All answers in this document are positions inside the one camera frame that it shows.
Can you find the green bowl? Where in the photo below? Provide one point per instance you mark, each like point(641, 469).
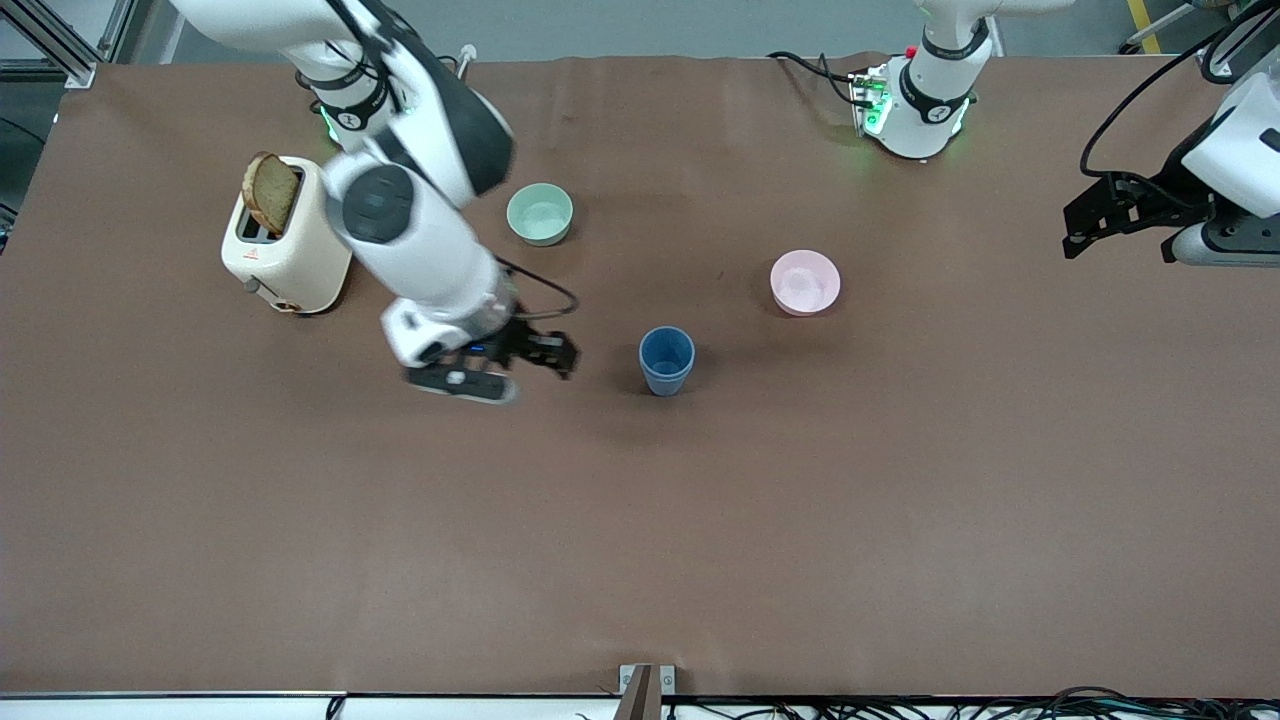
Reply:
point(540, 215)

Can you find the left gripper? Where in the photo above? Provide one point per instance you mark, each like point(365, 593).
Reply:
point(1168, 190)

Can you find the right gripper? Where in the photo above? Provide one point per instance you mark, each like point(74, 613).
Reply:
point(521, 341)

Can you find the pink bowl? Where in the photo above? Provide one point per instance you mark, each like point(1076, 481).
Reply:
point(805, 283)

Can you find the brown bread slice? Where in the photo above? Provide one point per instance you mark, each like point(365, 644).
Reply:
point(270, 192)

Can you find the aluminium frame profile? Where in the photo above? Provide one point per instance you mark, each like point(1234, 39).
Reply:
point(1225, 45)
point(60, 40)

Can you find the metal table bracket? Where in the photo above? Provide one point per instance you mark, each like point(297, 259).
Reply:
point(645, 690)

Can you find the cream white toaster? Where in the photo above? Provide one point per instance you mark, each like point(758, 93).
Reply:
point(285, 265)

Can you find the brown table cover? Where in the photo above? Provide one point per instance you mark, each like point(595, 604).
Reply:
point(600, 540)

